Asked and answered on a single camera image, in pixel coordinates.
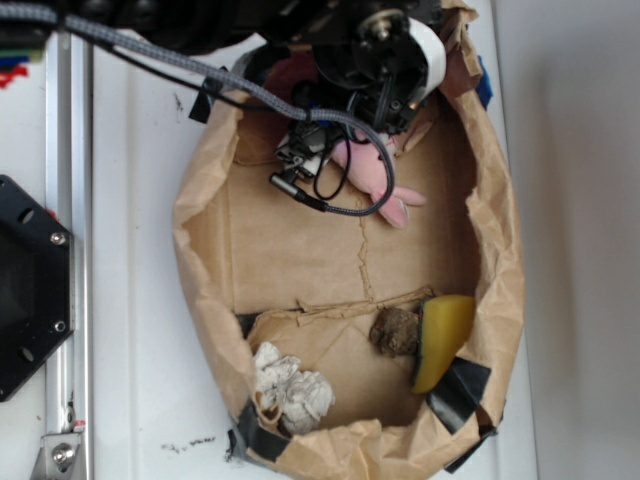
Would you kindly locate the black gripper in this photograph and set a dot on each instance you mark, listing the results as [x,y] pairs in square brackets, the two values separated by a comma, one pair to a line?
[377,60]

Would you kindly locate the pink plush bunny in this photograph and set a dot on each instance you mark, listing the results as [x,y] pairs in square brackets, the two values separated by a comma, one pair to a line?
[367,174]

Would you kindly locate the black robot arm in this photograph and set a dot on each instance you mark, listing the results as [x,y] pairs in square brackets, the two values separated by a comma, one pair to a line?
[186,27]

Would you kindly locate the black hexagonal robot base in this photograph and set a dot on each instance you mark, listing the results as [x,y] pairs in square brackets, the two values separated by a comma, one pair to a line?
[35,286]

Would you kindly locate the blue cloth piece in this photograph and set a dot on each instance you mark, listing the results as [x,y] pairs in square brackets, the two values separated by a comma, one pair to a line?
[484,87]

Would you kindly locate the yellow green sponge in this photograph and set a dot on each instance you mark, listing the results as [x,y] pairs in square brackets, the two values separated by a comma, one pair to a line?
[446,324]

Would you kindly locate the brown rock lump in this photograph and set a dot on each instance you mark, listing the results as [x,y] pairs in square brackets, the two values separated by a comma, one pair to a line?
[396,332]

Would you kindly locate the brown paper bag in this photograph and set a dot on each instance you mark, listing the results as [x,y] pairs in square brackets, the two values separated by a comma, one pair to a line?
[257,267]

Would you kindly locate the crumpled white paper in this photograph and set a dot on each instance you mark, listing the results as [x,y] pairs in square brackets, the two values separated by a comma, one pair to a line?
[295,401]

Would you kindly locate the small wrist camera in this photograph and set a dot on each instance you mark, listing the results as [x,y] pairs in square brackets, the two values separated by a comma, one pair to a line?
[304,152]

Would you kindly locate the aluminium extrusion rail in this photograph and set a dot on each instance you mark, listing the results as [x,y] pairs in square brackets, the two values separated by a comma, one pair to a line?
[68,194]

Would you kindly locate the metal corner bracket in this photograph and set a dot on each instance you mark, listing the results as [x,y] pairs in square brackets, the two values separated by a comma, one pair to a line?
[60,457]

